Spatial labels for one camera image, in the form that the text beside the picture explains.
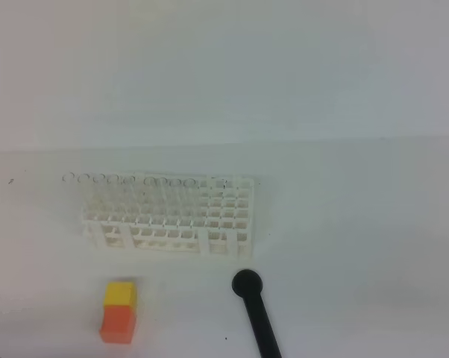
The clear glass test tube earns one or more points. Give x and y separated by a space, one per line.
191 189

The white test tube rack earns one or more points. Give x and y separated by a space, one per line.
219 222

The clear test tube in rack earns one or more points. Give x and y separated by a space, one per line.
128 187
84 185
149 187
112 186
164 188
99 185
68 177

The black round-headed stand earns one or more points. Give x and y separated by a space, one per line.
248 285

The yellow block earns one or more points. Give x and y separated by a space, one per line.
120 293

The orange block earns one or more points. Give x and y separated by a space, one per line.
118 324

